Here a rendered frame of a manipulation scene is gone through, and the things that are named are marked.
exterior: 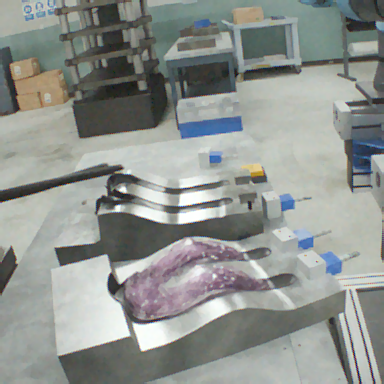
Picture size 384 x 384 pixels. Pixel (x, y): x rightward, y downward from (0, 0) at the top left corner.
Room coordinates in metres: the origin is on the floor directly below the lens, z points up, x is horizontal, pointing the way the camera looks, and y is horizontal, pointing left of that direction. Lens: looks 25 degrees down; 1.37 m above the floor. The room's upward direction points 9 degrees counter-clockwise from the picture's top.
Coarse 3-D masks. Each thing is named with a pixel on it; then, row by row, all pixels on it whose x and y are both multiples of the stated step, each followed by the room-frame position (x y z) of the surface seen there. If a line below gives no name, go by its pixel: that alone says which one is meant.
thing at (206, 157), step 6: (204, 150) 1.46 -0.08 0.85; (210, 150) 1.47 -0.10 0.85; (198, 156) 1.45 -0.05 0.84; (204, 156) 1.44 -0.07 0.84; (210, 156) 1.44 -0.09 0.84; (216, 156) 1.43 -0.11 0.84; (222, 156) 1.44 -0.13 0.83; (228, 156) 1.43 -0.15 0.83; (234, 156) 1.43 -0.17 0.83; (204, 162) 1.44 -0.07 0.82; (210, 162) 1.44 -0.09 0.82; (216, 162) 1.43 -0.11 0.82
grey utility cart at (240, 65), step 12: (228, 24) 6.70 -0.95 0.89; (240, 24) 6.65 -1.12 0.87; (252, 24) 6.65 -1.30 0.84; (264, 24) 6.65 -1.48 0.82; (276, 24) 6.66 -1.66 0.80; (288, 24) 6.71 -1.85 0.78; (288, 36) 7.06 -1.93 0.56; (240, 48) 6.68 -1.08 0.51; (288, 48) 7.06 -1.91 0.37; (240, 60) 6.68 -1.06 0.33; (252, 60) 7.15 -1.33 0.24; (288, 60) 6.65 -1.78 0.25; (300, 60) 6.66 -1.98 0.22; (240, 72) 6.68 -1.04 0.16; (300, 72) 6.70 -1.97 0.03
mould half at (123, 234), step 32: (128, 192) 1.02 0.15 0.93; (160, 192) 1.07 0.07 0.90; (224, 192) 1.02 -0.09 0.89; (96, 224) 1.02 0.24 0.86; (128, 224) 0.92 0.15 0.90; (160, 224) 0.91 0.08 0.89; (192, 224) 0.91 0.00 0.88; (224, 224) 0.90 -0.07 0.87; (256, 224) 0.90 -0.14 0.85; (64, 256) 0.93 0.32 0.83; (96, 256) 0.93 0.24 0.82; (128, 256) 0.92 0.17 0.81
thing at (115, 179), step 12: (108, 180) 1.10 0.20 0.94; (120, 180) 1.08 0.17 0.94; (132, 180) 1.11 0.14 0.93; (144, 180) 1.11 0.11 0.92; (108, 192) 1.03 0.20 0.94; (120, 192) 1.00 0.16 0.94; (168, 192) 1.08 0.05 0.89; (180, 192) 1.09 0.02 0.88; (192, 192) 1.07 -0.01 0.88; (96, 204) 1.05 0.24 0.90; (144, 204) 0.99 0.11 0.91; (156, 204) 1.00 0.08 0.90; (192, 204) 0.99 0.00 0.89; (204, 204) 0.99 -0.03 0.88; (216, 204) 0.98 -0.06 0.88
